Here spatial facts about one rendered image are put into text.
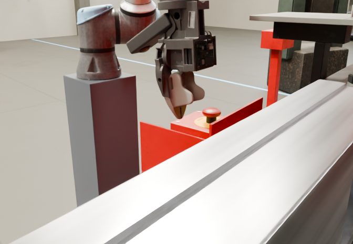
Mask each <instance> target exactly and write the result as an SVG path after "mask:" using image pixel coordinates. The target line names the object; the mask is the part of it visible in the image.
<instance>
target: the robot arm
mask: <svg viewBox="0 0 353 244"><path fill-rule="evenodd" d="M158 1H160V2H158V8H156V4H155V3H154V2H153V0H122V1H121V2H120V8H113V6H112V4H107V5H98V6H91V7H85V8H81V9H79V10H78V12H77V25H78V36H79V47H80V57H79V61H78V66H77V70H76V73H77V78H79V79H83V80H108V79H114V78H117V77H120V76H121V75H122V74H121V67H120V64H119V61H118V58H117V56H116V53H115V45H117V44H126V45H127V47H128V49H129V51H130V53H131V54H136V53H144V52H147V51H148V50H149V49H150V48H151V47H153V46H154V45H155V44H157V43H158V44H157V46H156V59H155V76H156V80H157V83H158V86H159V89H160V91H161V94H162V96H163V97H164V99H165V101H166V103H167V105H168V107H169V108H170V110H171V111H172V113H173V114H174V116H175V117H176V118H177V119H182V118H183V116H184V113H185V110H186V105H188V104H192V103H193V101H198V100H202V99H203V98H204V96H205V91H204V89H203V88H201V87H200V86H198V85H197V84H196V83H195V80H194V73H193V71H199V70H203V69H206V68H210V67H213V66H214V65H217V64H216V36H212V34H211V32H210V31H208V30H205V23H204V9H209V1H199V0H158ZM160 10H168V13H164V14H163V15H162V16H160ZM207 31H208V32H209V33H210V34H208V33H207ZM205 32H206V33H207V35H205ZM213 50H214V51H213ZM172 70H177V72H175V73H173V74H172V73H171V71H172Z"/></svg>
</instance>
